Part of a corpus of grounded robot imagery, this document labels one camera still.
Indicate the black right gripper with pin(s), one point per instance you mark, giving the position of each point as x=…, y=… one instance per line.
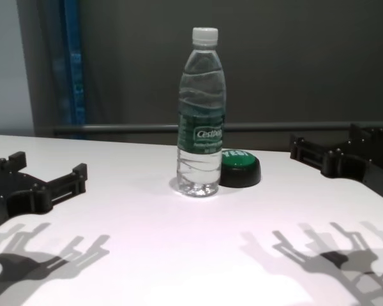
x=367, y=162

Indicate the green YES button black base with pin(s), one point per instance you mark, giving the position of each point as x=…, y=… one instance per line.
x=241, y=170

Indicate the dark grey horizontal rail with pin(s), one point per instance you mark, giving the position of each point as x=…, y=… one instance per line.
x=131, y=128

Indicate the clear water bottle green label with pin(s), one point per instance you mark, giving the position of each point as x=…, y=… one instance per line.
x=201, y=111

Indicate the blue metal post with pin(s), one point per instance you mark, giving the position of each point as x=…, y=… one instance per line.
x=75, y=70

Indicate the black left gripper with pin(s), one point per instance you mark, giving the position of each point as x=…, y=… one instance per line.
x=9, y=191

